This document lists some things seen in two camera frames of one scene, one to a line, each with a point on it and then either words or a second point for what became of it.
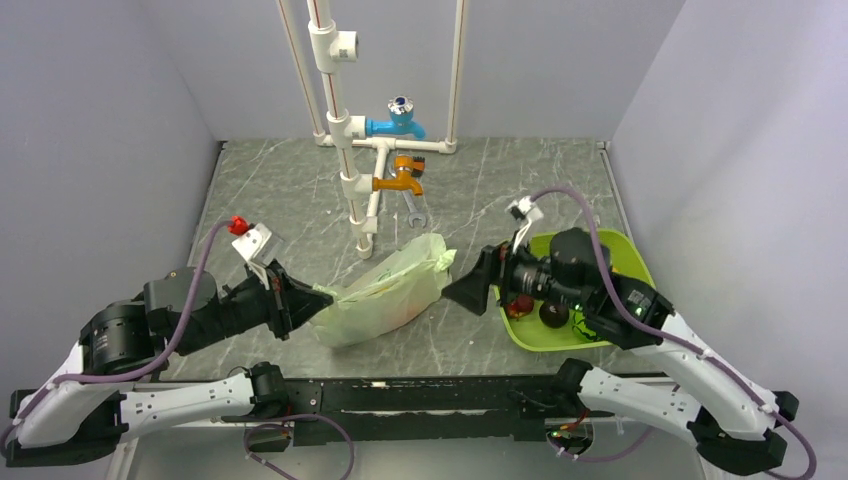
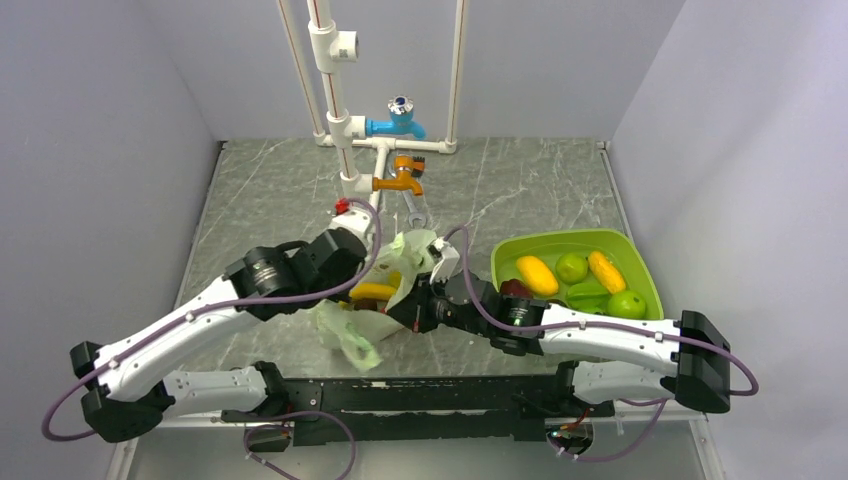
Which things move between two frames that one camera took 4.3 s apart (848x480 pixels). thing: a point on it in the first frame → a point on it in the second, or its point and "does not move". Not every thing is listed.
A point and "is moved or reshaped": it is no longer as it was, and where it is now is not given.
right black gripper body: [520, 274] → [433, 308]
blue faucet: [401, 120] does not move
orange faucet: [409, 168] does not move
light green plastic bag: [387, 296] is moved or reshaped
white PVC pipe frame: [362, 159] does not move
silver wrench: [414, 213] does not move
